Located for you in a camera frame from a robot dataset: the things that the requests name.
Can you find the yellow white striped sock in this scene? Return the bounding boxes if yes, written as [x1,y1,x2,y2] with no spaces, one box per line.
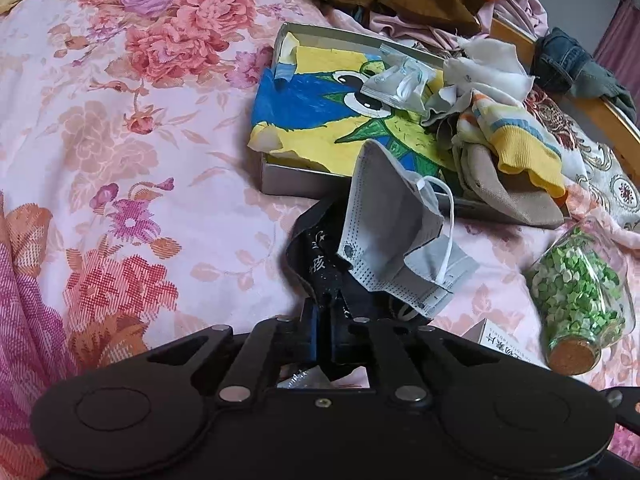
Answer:
[452,89,568,198]

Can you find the grey box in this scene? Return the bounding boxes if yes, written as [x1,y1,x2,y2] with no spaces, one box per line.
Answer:
[259,22,501,221]

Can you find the grey green garment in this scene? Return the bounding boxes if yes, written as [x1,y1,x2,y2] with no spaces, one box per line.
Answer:
[582,57,638,123]

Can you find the grey face mask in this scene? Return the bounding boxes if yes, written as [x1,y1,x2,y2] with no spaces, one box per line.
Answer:
[337,139,481,320]

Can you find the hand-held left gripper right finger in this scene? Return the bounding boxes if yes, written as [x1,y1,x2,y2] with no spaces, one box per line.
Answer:
[330,310,501,406]

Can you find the small white box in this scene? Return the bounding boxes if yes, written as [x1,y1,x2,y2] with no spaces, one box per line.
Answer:
[475,317,548,366]

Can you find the black printed face mask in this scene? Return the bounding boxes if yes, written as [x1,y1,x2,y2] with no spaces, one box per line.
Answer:
[285,195,421,383]

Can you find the glass jar of green stars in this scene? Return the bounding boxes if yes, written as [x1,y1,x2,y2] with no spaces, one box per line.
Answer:
[522,215,636,376]

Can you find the pale pink garment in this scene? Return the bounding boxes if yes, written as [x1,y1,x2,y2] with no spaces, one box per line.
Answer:
[345,0,548,61]

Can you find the pink curtain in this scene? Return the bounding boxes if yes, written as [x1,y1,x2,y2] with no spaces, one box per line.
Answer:
[592,0,640,81]

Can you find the beige sock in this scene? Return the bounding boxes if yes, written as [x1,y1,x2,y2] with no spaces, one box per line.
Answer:
[452,142,571,231]

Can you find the light grey sock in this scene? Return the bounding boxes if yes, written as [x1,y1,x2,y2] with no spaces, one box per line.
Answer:
[422,85,473,133]

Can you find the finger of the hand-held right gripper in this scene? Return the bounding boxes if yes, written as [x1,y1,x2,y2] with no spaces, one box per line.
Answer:
[600,386,640,429]

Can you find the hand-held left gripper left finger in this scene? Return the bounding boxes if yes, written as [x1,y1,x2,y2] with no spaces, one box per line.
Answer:
[147,302,328,405]

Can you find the wooden bed rail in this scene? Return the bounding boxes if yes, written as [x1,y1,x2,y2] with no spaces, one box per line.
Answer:
[490,12,640,183]

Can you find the blue jeans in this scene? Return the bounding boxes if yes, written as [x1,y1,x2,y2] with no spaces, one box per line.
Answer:
[530,27,608,96]

